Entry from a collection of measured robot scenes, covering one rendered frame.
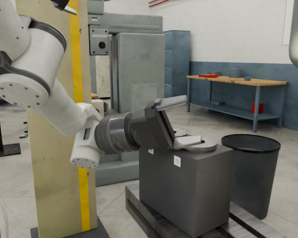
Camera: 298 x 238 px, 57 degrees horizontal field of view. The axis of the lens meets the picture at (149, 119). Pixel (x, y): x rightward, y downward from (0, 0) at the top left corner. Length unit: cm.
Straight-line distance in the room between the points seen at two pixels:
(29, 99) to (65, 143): 153
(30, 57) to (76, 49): 146
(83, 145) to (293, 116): 526
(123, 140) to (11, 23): 30
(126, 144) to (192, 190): 17
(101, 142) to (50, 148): 138
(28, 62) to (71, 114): 16
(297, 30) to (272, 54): 560
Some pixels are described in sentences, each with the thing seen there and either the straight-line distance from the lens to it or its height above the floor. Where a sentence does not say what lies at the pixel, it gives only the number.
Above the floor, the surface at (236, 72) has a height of 100.
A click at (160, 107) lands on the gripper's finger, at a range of 54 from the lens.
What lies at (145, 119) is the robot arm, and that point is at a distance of 56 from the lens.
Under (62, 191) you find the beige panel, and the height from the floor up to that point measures 40.
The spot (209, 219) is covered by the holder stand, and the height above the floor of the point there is 97.
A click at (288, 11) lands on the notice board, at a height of 212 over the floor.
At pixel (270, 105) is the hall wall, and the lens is 600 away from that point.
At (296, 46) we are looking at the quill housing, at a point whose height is 134.
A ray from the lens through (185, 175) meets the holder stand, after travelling 62.
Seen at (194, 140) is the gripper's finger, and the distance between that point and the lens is 60.
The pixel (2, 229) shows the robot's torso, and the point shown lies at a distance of 66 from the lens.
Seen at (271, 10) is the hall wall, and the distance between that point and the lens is 613.
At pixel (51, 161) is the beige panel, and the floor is 63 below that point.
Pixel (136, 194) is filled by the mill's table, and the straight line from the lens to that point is 83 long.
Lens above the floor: 133
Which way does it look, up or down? 13 degrees down
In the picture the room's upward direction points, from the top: straight up
